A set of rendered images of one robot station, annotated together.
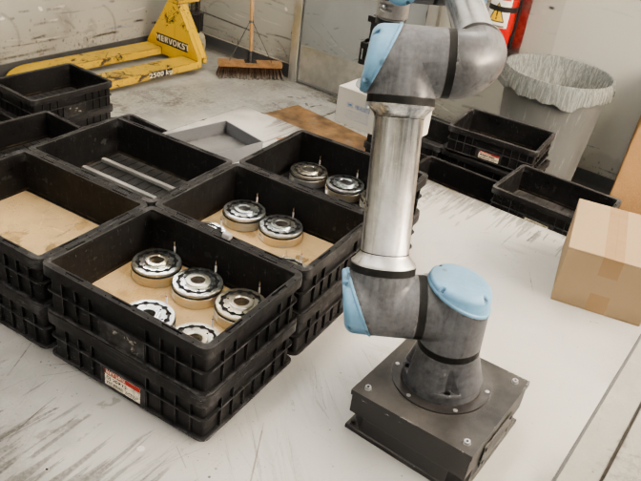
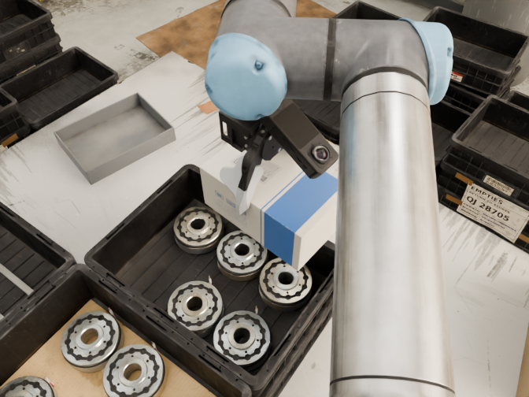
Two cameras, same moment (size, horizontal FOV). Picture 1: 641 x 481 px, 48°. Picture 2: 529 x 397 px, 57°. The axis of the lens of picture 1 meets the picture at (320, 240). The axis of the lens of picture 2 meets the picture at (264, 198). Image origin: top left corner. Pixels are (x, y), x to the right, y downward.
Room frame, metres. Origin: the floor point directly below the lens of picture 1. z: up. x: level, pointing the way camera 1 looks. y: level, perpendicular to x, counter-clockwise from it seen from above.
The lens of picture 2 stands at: (1.19, -0.16, 1.68)
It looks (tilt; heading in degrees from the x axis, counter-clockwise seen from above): 51 degrees down; 8
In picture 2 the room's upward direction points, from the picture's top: straight up
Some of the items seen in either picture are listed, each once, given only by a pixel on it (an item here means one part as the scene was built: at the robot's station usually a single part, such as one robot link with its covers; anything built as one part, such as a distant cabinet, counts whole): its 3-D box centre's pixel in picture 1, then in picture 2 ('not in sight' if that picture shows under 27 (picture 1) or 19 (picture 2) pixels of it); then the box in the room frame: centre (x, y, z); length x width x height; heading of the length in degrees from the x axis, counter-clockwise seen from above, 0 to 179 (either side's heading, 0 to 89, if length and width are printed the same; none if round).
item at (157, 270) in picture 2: (332, 190); (219, 273); (1.64, -0.01, 0.87); 0.40 x 0.30 x 0.11; 63
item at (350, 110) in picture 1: (383, 110); (273, 195); (1.67, -0.11, 1.09); 0.20 x 0.12 x 0.09; 57
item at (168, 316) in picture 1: (147, 316); not in sight; (1.04, 0.30, 0.86); 0.10 x 0.10 x 0.01
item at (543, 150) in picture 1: (490, 176); (452, 84); (2.96, -0.72, 0.37); 0.42 x 0.34 x 0.46; 57
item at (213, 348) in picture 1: (175, 273); not in sight; (1.11, 0.26, 0.92); 0.40 x 0.30 x 0.02; 63
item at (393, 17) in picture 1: (391, 9); not in sight; (1.68, -0.09, 1.33); 0.08 x 0.08 x 0.05
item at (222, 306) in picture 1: (240, 303); not in sight; (1.12, 0.14, 0.86); 0.10 x 0.10 x 0.01
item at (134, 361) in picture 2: (281, 224); (132, 372); (1.44, 0.10, 0.86); 0.05 x 0.05 x 0.01
